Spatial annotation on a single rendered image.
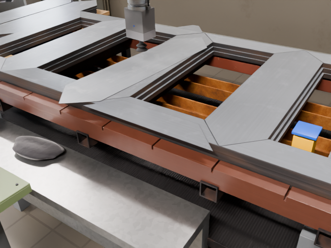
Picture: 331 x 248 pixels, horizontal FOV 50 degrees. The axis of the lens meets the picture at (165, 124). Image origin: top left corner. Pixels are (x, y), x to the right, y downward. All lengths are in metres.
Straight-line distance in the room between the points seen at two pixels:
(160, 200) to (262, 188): 0.30
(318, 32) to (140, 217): 2.83
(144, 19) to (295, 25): 2.47
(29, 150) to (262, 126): 0.73
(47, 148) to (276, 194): 0.73
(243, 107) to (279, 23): 2.58
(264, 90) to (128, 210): 0.56
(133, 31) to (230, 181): 0.65
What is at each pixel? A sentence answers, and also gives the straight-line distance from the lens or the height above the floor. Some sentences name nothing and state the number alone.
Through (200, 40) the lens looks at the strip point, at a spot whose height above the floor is 0.87.
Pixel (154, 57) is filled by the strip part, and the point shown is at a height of 0.87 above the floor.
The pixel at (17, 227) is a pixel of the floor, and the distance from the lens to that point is 2.02.
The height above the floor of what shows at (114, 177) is 0.68.
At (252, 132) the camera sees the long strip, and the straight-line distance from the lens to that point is 0.95.
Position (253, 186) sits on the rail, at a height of 0.82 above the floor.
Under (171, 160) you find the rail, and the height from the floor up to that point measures 0.80.
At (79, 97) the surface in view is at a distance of 1.15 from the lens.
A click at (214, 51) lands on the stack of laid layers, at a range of 1.54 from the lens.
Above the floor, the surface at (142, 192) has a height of 0.68.
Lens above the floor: 1.39
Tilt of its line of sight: 33 degrees down
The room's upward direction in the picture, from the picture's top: 2 degrees counter-clockwise
